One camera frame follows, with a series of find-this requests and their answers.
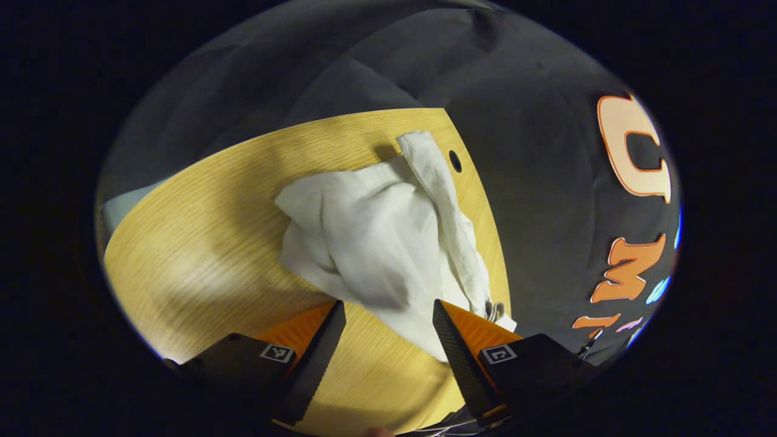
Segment black backdrop cloth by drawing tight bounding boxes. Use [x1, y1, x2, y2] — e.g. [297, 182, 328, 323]
[97, 0, 682, 368]

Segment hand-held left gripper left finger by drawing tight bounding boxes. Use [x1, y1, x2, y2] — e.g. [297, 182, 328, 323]
[163, 299, 347, 425]

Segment white jeans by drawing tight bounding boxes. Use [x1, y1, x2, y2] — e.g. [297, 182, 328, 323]
[274, 130, 518, 363]

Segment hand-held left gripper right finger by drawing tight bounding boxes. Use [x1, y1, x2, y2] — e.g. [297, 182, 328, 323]
[432, 299, 599, 425]

